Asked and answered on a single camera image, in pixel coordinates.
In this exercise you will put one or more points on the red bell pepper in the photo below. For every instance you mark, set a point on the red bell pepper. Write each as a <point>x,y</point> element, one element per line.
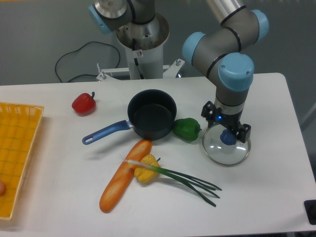
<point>84,104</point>

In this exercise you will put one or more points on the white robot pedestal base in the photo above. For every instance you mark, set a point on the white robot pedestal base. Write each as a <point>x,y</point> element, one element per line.
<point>143,46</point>

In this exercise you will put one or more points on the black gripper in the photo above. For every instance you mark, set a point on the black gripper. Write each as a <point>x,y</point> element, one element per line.
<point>228,117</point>

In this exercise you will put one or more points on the black object at table edge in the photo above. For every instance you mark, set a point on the black object at table edge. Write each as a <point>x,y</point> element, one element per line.
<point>310,208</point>

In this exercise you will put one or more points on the glass pot lid blue knob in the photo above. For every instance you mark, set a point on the glass pot lid blue knob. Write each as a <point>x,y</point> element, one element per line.
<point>219,146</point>

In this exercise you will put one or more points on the green onion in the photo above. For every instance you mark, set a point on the green onion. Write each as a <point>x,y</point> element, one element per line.
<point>189,181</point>

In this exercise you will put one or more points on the yellow bell pepper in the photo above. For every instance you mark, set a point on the yellow bell pepper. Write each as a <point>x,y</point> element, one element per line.
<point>144,175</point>

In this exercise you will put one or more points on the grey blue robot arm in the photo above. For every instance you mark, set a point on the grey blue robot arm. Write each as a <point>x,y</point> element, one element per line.
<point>217,56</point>

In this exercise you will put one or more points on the baguette bread loaf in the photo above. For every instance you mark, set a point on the baguette bread loaf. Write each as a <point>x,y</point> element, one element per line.
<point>123,176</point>

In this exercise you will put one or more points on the green bell pepper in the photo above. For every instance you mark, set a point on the green bell pepper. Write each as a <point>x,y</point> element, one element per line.
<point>186,129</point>

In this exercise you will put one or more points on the yellow wicker basket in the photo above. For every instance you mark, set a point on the yellow wicker basket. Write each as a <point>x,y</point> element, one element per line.
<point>19,124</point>

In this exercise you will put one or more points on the black saucepan blue handle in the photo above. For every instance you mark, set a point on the black saucepan blue handle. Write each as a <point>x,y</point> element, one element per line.
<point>151,114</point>

